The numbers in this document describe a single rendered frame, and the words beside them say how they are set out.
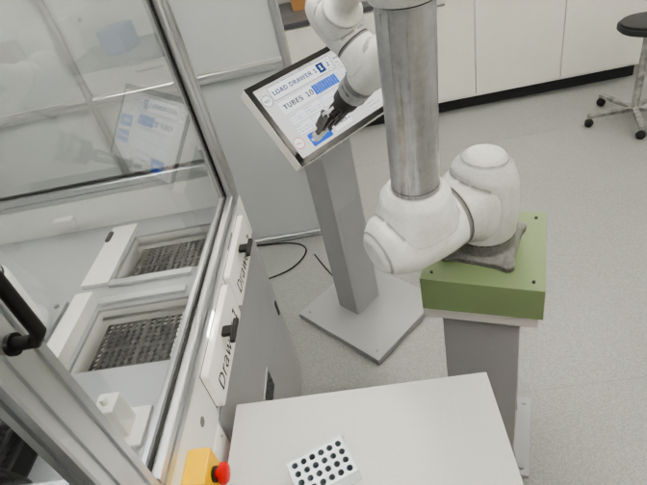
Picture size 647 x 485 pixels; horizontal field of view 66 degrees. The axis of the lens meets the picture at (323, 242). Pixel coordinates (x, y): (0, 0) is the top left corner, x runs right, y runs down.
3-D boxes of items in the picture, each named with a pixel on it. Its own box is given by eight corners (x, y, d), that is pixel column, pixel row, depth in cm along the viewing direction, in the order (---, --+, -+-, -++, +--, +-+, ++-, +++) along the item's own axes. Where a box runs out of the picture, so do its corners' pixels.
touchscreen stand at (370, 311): (439, 301, 233) (421, 93, 172) (379, 365, 211) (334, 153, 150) (359, 265, 265) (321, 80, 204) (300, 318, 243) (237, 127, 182)
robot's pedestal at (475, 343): (530, 400, 184) (544, 242, 139) (529, 478, 163) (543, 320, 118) (449, 387, 196) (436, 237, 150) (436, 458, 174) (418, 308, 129)
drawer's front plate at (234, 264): (252, 242, 158) (243, 214, 151) (242, 306, 135) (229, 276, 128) (247, 242, 158) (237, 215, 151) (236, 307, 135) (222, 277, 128)
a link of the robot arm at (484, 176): (532, 227, 120) (541, 149, 106) (475, 262, 115) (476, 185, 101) (484, 198, 132) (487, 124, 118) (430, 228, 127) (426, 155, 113)
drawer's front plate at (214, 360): (241, 313, 133) (227, 283, 126) (224, 406, 110) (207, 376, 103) (234, 314, 133) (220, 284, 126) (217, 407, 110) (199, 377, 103)
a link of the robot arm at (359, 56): (384, 89, 137) (353, 52, 137) (418, 51, 124) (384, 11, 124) (361, 104, 131) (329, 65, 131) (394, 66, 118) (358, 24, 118)
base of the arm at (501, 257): (530, 216, 132) (531, 199, 128) (513, 273, 118) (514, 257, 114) (461, 207, 140) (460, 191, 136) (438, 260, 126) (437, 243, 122)
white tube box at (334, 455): (344, 444, 103) (341, 434, 101) (362, 478, 97) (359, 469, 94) (290, 472, 101) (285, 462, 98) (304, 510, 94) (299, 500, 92)
